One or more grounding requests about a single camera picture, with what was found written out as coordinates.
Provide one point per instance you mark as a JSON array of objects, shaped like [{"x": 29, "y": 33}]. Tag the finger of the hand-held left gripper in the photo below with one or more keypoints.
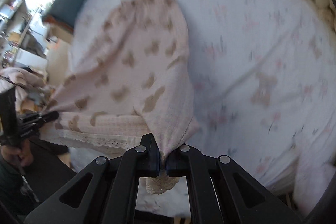
[{"x": 43, "y": 118}]

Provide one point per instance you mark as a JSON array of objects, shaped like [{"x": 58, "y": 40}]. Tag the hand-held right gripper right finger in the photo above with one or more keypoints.
[{"x": 170, "y": 165}]

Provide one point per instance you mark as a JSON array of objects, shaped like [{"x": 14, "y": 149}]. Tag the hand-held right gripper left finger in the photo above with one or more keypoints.
[{"x": 154, "y": 161}]

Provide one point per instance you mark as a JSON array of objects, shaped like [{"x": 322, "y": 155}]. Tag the pink brown-patterned pants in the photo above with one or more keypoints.
[{"x": 136, "y": 61}]

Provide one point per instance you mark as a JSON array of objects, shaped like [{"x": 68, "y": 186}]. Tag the person's left forearm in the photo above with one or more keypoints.
[{"x": 10, "y": 184}]

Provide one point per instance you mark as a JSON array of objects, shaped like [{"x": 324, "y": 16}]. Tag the person's left hand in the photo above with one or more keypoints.
[{"x": 22, "y": 154}]

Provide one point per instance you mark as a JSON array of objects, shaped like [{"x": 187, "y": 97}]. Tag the pink cloth pile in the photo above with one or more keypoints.
[{"x": 18, "y": 79}]

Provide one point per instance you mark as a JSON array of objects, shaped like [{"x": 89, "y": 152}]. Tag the dark cloth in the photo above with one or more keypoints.
[{"x": 48, "y": 169}]

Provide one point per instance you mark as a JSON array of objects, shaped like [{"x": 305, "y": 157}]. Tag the white storage shelf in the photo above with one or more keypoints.
[{"x": 23, "y": 27}]

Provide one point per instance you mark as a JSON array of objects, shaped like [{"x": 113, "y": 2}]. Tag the white floral bed sheet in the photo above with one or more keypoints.
[{"x": 249, "y": 61}]

